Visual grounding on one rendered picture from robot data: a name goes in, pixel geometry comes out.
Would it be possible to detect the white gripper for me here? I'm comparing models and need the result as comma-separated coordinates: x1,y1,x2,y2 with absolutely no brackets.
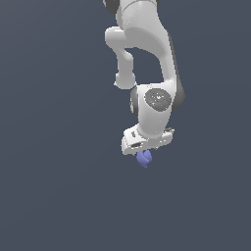
121,125,176,156

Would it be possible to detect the small purple object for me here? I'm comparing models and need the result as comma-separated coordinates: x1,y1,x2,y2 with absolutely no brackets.
135,149,153,170

